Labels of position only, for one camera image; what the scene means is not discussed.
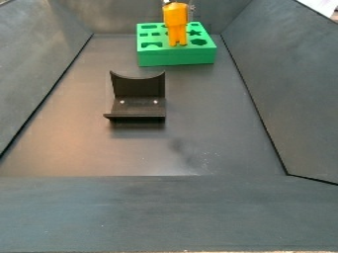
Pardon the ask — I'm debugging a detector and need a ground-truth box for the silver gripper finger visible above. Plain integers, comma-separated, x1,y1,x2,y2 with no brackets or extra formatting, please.
188,0,194,13

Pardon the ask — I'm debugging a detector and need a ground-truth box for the yellow three-prong object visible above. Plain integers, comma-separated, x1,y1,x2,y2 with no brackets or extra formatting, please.
162,0,186,46

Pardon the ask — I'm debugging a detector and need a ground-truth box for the black curved fixture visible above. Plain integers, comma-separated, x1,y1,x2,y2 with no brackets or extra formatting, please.
102,71,166,121

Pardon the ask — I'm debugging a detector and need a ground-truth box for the green shape-sorter block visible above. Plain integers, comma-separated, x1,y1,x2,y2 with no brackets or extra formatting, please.
136,22,216,66

